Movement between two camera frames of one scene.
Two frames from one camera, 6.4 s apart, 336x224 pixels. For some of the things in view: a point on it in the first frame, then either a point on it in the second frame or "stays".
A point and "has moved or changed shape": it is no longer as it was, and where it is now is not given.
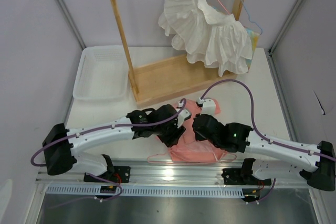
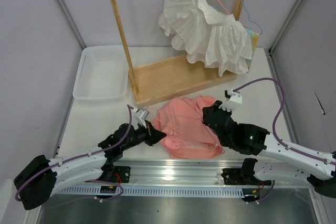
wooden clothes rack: x=165 y=81 stays
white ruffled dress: x=212 y=40 stays
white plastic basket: x=102 y=73 stays
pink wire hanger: x=230 y=158 has moved or changed shape
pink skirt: x=187 y=148 has moved or changed shape
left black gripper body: x=168 y=135 → x=145 y=135
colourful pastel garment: x=254 y=37 stays
